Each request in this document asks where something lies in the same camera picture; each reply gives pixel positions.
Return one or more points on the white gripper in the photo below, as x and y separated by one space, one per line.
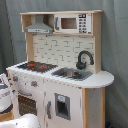
5 89

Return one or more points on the white oven door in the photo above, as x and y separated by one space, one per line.
28 101

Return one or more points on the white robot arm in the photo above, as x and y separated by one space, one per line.
25 121

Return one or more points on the wooden toy kitchen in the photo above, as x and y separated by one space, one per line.
87 97

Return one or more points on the grey right oven knob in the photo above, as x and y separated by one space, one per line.
34 83

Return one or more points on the black toy stovetop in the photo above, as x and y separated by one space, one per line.
37 66

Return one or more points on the grey ice dispenser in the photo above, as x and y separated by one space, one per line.
62 106

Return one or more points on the grey toy sink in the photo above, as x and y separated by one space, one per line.
73 74

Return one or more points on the grey range hood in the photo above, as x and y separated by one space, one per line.
41 23

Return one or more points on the black toy faucet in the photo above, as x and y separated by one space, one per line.
81 63

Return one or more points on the white toy microwave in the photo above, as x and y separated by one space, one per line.
73 23

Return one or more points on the grey fabric backdrop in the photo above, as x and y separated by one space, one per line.
114 43

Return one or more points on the grey fridge door handle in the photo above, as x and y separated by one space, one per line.
48 110

